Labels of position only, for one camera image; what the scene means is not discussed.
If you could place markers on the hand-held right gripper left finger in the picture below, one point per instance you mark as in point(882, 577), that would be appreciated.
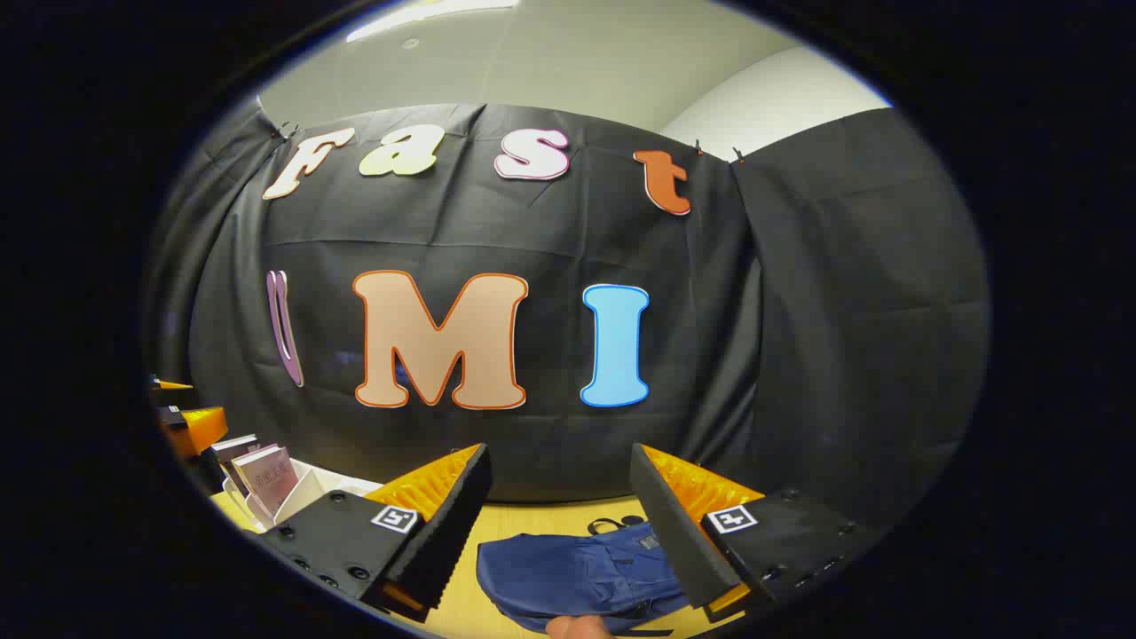
point(444, 532)

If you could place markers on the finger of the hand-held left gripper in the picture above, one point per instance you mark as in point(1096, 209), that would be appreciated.
point(173, 387)
point(200, 428)

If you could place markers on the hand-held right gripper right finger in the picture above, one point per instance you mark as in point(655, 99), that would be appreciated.
point(674, 532)

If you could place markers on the pink book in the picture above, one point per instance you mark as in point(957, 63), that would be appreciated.
point(266, 479)

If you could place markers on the blue schoolbag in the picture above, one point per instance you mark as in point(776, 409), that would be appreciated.
point(568, 577)

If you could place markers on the white bookshelf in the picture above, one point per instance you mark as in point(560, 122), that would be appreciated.
point(302, 497)

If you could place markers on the black backdrop cloth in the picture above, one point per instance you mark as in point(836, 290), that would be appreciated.
point(550, 231)

